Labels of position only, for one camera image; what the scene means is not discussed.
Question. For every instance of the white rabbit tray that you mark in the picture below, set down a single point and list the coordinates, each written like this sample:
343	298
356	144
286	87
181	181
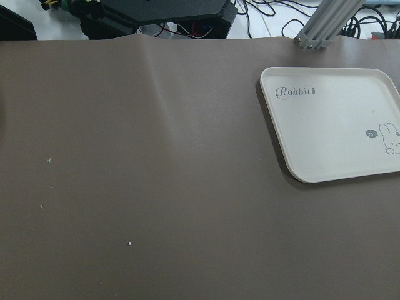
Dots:
334	123

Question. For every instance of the aluminium frame post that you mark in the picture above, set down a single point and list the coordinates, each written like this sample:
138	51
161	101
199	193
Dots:
326	22

